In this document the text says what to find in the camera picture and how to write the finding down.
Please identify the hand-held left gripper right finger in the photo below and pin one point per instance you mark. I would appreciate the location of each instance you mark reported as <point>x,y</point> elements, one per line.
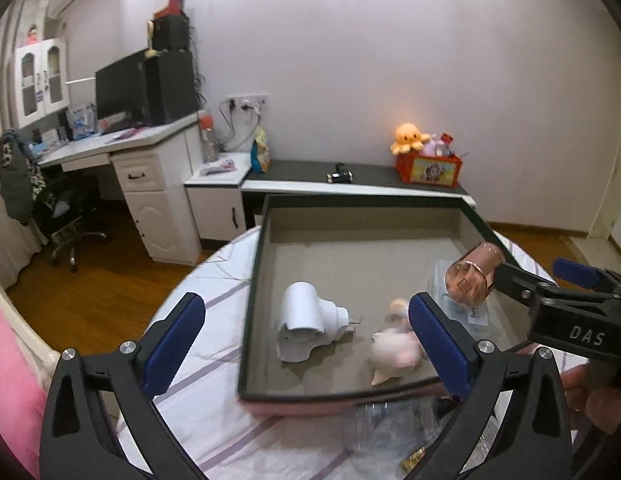
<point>435,345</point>

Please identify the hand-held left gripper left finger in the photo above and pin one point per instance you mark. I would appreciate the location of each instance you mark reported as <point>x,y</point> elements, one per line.
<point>173,345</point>

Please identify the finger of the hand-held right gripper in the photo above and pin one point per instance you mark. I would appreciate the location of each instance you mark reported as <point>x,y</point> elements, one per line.
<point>573,272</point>
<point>515,282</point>

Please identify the rose gold metal tumbler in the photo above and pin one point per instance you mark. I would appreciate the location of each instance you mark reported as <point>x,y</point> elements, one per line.
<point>473,275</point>

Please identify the clear plastic bottle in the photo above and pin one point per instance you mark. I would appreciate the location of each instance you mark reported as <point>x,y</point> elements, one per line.
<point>385,425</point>

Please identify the pink box with black rim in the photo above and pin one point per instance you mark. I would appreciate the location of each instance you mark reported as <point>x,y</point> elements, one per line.
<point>340,260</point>

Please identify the person's right hand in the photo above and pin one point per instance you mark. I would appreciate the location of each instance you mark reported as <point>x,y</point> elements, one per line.
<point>578,392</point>

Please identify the pink plush toy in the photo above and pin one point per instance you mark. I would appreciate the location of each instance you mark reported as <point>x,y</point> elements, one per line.
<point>395,350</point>

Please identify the clear packet with white label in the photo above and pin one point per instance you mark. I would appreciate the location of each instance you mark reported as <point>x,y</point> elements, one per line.
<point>471,317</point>

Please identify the cream door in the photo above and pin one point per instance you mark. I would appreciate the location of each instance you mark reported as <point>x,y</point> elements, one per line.
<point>608,195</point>

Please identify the small gold object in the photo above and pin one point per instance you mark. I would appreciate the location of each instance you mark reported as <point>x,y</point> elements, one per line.
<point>414,460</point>

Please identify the red storage box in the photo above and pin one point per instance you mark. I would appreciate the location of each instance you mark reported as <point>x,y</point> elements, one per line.
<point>430,172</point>

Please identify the white bedside cabinet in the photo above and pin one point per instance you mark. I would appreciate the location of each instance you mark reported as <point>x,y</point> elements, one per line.
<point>215,210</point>

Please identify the white computer desk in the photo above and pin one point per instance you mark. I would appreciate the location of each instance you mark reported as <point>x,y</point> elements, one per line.
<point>155,200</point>

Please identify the red artificial flower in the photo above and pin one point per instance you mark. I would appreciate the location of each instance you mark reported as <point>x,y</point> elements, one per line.
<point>446,141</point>

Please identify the pink purple plush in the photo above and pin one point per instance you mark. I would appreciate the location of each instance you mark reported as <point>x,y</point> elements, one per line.
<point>431,147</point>

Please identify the black office chair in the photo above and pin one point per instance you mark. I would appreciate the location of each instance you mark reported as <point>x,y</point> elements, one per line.
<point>65,220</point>

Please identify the pink blanket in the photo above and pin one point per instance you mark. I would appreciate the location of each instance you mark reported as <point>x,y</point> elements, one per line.
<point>10,385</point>

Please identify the dark low bench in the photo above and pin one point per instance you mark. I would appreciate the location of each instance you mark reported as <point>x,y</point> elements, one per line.
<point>380,177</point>

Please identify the orange octopus plush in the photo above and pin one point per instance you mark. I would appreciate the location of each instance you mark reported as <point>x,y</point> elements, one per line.
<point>409,139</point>

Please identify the beige curtain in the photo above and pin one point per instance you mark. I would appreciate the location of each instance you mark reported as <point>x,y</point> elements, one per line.
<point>8,250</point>

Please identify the bottle with orange cap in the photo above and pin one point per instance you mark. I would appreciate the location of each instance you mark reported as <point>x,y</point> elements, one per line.
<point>208,137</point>

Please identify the yellow and blue snack bag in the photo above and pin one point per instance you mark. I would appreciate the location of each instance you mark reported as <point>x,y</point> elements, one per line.
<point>261,152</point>

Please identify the pink papers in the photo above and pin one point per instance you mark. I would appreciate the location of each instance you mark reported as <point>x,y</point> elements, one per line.
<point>124,134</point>

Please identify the grey patterned jacket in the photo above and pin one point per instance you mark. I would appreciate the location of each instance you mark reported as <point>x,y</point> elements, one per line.
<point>15,175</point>

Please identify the blue and white boxes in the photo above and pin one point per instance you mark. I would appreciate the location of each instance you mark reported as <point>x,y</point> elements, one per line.
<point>83,122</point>

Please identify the black computer tower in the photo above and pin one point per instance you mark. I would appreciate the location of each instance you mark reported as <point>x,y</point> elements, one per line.
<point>173,87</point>

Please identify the black computer monitor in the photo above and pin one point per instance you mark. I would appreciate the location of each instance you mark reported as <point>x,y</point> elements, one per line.
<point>118,87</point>

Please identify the white glass-door cabinet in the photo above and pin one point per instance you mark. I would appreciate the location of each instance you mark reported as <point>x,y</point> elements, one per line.
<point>40,85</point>

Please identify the black speaker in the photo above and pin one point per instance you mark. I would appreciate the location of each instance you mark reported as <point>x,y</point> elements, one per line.
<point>171,32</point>

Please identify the small pink doll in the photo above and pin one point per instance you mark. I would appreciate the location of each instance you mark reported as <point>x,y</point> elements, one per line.
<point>33,35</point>

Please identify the red paper bag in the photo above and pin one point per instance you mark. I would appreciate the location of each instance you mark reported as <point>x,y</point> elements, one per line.
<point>171,2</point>

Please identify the white bed frame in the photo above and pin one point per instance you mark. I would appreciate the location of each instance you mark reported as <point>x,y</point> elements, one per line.
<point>35,347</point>

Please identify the white wall socket strip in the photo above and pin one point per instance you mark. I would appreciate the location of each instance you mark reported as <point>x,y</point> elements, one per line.
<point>246,98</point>

